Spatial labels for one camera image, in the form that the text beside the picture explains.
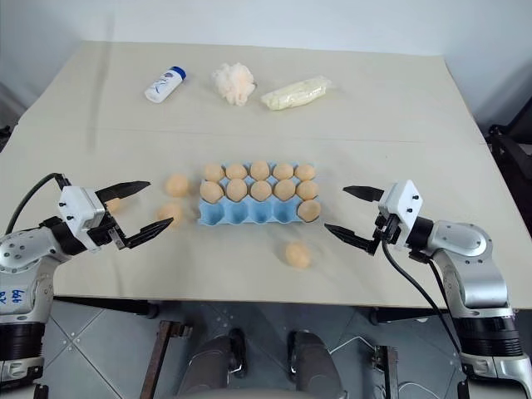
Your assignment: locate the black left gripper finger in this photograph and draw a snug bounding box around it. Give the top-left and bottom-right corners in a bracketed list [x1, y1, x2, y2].
[94, 180, 152, 204]
[124, 216, 175, 250]

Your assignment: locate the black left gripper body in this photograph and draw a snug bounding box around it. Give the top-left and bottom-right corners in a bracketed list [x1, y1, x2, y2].
[82, 210, 129, 252]

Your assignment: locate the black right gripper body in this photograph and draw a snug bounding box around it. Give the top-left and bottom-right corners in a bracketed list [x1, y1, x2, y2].
[372, 211, 411, 251]

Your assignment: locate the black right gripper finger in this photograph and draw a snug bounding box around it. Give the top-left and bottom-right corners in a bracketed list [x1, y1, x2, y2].
[323, 223, 379, 256]
[342, 185, 387, 204]

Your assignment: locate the blue egg tray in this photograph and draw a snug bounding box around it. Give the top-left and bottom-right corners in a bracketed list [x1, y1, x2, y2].
[196, 164, 323, 228]

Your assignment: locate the white bottle with blue cap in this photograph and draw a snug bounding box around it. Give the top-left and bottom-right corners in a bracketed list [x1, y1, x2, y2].
[144, 66, 187, 102]

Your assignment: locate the clear bag of pale sticks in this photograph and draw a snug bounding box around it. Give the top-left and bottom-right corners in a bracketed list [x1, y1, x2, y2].
[260, 74, 336, 111]

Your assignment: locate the rusty metal table leg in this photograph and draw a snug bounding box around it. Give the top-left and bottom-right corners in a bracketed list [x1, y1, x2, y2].
[138, 319, 193, 399]
[372, 343, 401, 399]

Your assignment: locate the pale mesh bath puff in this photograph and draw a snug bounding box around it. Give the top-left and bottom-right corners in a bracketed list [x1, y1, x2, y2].
[211, 62, 256, 106]

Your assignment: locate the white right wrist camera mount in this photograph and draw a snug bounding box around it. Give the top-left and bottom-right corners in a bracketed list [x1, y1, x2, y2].
[377, 180, 426, 228]

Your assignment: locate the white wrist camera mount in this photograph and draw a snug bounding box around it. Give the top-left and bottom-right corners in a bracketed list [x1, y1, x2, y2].
[57, 185, 107, 234]
[377, 180, 426, 228]

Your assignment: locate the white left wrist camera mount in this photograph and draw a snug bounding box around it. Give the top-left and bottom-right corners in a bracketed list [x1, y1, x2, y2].
[57, 185, 107, 234]

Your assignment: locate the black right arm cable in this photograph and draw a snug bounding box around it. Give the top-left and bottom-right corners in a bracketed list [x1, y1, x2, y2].
[380, 238, 466, 355]

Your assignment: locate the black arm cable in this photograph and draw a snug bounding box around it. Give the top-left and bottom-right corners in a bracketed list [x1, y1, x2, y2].
[380, 238, 466, 355]
[3, 171, 71, 239]

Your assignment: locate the black table frame bar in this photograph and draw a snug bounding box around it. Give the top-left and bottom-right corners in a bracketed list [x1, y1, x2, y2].
[52, 296, 162, 320]
[368, 306, 449, 326]

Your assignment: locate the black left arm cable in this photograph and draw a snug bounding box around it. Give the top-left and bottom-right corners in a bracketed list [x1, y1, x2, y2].
[3, 171, 71, 239]

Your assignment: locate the white floor cable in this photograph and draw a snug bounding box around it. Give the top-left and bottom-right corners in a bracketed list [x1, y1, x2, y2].
[330, 334, 419, 399]

